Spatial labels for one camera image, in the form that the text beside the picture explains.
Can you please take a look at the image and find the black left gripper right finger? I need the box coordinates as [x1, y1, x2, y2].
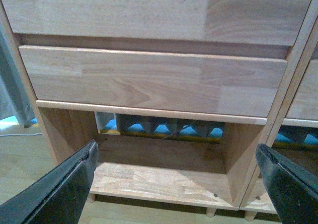
[255, 144, 318, 224]

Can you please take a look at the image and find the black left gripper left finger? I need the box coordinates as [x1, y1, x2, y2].
[0, 140, 98, 224]

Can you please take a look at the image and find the grey curtain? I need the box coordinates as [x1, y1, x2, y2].
[0, 26, 35, 127]

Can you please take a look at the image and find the lower wooden drawer front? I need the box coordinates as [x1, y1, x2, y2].
[19, 45, 287, 117]

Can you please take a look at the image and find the wooden drawer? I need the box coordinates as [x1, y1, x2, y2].
[19, 45, 287, 117]
[1, 0, 311, 46]

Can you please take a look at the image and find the light wooden bookshelf cabinet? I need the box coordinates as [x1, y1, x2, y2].
[0, 0, 316, 212]

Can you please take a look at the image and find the upper wooden drawer front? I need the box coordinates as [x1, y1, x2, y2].
[1, 0, 311, 46]

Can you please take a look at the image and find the white cable on floor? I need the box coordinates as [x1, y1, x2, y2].
[0, 132, 42, 138]

